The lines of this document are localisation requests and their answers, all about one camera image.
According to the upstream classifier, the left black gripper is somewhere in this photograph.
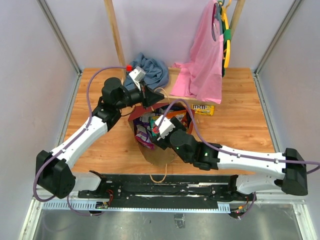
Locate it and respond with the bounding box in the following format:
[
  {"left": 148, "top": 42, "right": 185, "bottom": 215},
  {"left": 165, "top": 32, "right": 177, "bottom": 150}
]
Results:
[{"left": 116, "top": 79, "right": 165, "bottom": 110}]

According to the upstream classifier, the brown red paper bag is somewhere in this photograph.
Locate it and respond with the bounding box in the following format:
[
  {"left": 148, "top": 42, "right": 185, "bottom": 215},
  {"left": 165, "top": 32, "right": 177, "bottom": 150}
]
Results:
[{"left": 127, "top": 87, "right": 195, "bottom": 183}]

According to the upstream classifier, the yellow M&M's packet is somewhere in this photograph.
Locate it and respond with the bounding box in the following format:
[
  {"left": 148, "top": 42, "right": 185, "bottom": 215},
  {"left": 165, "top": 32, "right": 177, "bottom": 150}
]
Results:
[{"left": 192, "top": 104, "right": 215, "bottom": 116}]

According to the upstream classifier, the green Fox's candy bag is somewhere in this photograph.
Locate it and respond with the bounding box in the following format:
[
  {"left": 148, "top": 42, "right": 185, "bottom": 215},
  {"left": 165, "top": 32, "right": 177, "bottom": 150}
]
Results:
[{"left": 149, "top": 116, "right": 159, "bottom": 137}]

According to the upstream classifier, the orange Fox's fruits bag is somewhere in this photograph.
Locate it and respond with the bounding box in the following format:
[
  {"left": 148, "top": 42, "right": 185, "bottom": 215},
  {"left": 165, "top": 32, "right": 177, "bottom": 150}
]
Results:
[{"left": 166, "top": 109, "right": 189, "bottom": 128}]

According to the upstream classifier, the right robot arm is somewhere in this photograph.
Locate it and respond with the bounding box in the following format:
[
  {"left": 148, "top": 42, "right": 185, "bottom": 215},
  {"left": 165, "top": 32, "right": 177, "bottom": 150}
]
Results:
[{"left": 152, "top": 116, "right": 308, "bottom": 200}]

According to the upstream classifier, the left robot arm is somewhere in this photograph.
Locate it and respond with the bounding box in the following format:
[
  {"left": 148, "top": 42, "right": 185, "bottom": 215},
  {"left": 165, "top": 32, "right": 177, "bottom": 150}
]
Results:
[{"left": 33, "top": 77, "right": 165, "bottom": 199}]

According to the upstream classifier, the blue crumpled cloth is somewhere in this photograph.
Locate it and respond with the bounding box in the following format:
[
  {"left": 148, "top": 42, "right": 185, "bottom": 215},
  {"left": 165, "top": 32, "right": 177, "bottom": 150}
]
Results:
[{"left": 130, "top": 52, "right": 169, "bottom": 90}]

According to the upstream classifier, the purple snack packet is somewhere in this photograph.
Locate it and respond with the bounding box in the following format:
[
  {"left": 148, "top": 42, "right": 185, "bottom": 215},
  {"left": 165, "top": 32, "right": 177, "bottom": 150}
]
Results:
[{"left": 134, "top": 125, "right": 155, "bottom": 150}]

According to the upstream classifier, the pink shirt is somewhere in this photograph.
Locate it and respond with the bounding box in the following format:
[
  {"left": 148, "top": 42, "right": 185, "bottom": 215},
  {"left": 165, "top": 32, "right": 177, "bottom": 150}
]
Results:
[{"left": 170, "top": 0, "right": 224, "bottom": 104}]

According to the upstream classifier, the yellow hanger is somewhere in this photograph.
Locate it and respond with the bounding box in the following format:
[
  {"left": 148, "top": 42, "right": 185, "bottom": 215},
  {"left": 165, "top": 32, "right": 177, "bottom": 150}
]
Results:
[{"left": 218, "top": 0, "right": 232, "bottom": 70}]

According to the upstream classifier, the green hanger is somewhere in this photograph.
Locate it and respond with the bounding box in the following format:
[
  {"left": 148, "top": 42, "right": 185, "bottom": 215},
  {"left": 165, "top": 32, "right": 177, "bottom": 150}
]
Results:
[{"left": 222, "top": 29, "right": 232, "bottom": 77}]

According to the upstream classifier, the grey hanger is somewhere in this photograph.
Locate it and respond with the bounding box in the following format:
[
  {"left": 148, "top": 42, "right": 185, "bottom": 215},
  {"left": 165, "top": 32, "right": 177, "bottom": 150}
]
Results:
[{"left": 211, "top": 2, "right": 223, "bottom": 42}]

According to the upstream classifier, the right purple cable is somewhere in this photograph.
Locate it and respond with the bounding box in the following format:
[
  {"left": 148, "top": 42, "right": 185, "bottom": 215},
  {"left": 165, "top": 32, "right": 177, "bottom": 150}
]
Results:
[{"left": 152, "top": 99, "right": 320, "bottom": 175}]

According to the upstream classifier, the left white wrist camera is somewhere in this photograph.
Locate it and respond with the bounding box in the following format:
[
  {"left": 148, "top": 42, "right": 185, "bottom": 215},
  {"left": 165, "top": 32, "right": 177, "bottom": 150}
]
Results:
[{"left": 128, "top": 66, "right": 146, "bottom": 90}]

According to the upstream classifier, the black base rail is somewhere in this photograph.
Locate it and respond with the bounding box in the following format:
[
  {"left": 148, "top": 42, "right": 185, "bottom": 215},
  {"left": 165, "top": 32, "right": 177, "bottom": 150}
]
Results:
[{"left": 77, "top": 174, "right": 254, "bottom": 211}]

